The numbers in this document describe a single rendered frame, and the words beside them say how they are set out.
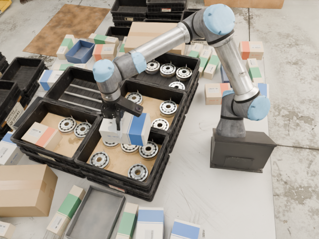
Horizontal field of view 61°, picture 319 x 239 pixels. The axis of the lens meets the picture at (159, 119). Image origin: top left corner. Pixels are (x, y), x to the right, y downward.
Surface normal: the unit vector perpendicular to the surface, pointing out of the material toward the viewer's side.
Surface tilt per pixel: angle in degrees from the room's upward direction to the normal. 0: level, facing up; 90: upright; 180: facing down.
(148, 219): 0
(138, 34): 0
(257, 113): 61
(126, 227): 0
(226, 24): 46
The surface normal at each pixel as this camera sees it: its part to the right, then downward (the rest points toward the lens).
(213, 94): -0.07, -0.60
